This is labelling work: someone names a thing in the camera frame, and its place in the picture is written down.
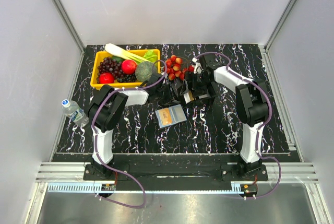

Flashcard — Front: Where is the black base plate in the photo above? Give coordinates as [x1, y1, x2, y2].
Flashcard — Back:
[83, 154, 268, 193]

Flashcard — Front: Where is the brown credit card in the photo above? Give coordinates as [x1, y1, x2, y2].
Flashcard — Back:
[156, 108, 173, 127]

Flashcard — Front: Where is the red apple lower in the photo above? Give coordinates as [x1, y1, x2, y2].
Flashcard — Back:
[99, 73, 114, 84]

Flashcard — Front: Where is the red cherry bunch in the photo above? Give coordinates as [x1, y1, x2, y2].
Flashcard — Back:
[165, 55, 195, 81]

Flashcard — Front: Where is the plastic water bottle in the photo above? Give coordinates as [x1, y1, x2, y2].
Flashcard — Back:
[62, 99, 89, 127]

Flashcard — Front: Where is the green cantaloupe melon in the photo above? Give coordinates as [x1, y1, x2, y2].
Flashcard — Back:
[135, 61, 157, 82]

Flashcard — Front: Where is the yellow plastic basket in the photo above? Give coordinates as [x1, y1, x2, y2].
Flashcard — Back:
[90, 49, 160, 90]

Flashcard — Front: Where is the red apple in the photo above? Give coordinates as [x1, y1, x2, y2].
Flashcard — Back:
[121, 60, 137, 75]
[99, 73, 114, 84]

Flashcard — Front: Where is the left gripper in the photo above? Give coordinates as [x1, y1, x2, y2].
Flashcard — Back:
[156, 82, 181, 106]

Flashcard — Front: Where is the aluminium frame rail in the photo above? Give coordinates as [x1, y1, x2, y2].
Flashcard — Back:
[37, 162, 318, 184]

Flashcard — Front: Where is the black card box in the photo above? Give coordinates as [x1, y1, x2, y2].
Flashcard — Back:
[177, 83, 218, 107]

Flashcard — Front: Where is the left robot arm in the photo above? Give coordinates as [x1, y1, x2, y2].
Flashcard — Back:
[87, 74, 178, 180]

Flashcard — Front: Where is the green lettuce leaf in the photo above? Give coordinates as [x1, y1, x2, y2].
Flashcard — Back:
[143, 50, 158, 64]

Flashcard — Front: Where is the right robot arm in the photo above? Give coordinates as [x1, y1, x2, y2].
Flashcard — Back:
[182, 64, 272, 180]

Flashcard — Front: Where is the white green leek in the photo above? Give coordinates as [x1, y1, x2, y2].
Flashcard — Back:
[104, 43, 147, 63]

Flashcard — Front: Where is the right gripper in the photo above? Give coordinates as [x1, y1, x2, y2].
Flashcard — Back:
[180, 71, 211, 98]

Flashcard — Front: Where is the black card holder wallet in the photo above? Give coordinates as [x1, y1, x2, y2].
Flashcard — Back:
[159, 104, 187, 128]

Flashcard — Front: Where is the purple grape bunch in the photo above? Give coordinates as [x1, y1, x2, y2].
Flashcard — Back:
[97, 57, 136, 83]

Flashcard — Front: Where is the green avocado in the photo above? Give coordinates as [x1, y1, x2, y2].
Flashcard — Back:
[111, 56, 124, 63]

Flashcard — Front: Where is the red apple upper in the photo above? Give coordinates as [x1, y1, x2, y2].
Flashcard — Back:
[121, 60, 137, 75]

